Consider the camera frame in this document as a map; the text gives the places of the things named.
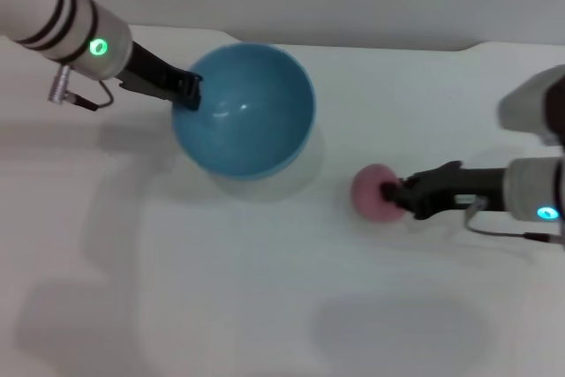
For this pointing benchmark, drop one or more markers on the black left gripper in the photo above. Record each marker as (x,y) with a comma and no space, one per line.
(150,74)

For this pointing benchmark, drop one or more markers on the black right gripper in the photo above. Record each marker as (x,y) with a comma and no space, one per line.
(459,187)

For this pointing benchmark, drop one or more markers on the pink peach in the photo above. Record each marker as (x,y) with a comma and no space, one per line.
(368,196)

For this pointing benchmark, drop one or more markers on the blue plastic bowl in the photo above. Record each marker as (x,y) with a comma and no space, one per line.
(251,121)

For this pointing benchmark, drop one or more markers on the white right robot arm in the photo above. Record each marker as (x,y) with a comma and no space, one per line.
(534,187)

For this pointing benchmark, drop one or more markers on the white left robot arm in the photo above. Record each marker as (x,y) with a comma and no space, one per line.
(53,10)

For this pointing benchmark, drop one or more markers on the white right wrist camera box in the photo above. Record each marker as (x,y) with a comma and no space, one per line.
(529,103)

